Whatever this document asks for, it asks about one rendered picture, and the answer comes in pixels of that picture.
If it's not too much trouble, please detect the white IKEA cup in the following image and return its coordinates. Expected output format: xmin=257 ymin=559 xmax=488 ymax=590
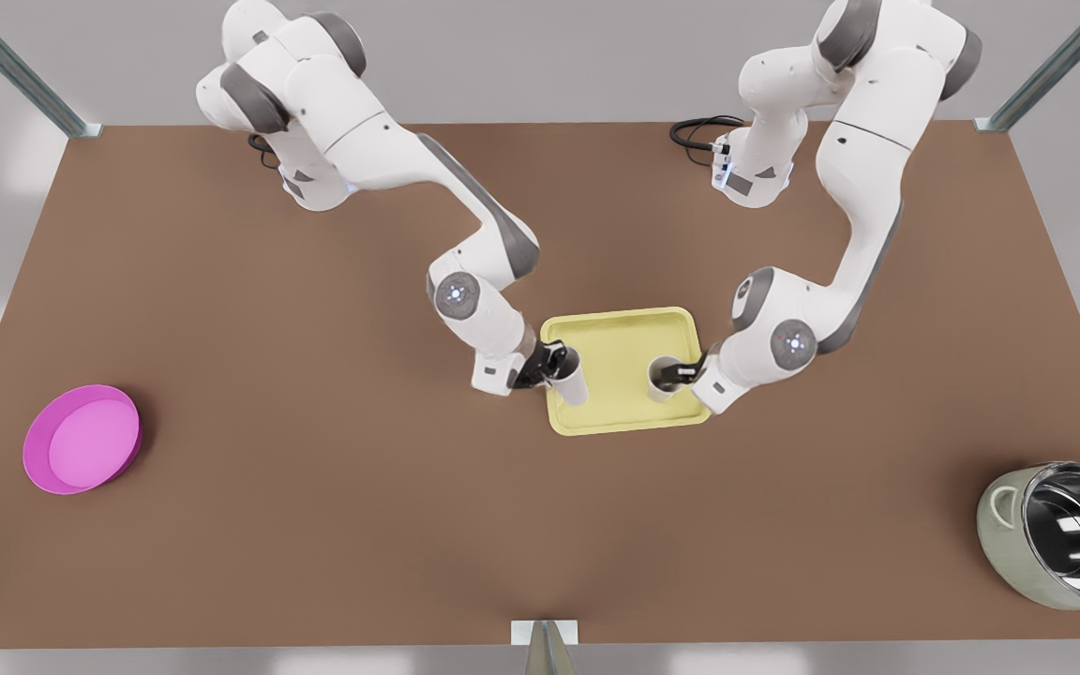
xmin=547 ymin=348 xmax=590 ymax=408
xmin=646 ymin=355 xmax=684 ymax=405

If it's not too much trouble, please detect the grey pot with steel interior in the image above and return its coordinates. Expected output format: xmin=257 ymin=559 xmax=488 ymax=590
xmin=976 ymin=460 xmax=1080 ymax=611

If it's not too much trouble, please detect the silver frame post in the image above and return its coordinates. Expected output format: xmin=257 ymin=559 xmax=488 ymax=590
xmin=0 ymin=0 xmax=102 ymax=140
xmin=511 ymin=619 xmax=579 ymax=675
xmin=974 ymin=0 xmax=1080 ymax=133

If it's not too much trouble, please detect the pink round bowl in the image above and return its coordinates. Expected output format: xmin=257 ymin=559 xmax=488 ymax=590
xmin=22 ymin=384 xmax=143 ymax=495

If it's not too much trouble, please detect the yellow rectangular tray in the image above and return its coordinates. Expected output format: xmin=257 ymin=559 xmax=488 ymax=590
xmin=540 ymin=307 xmax=713 ymax=437

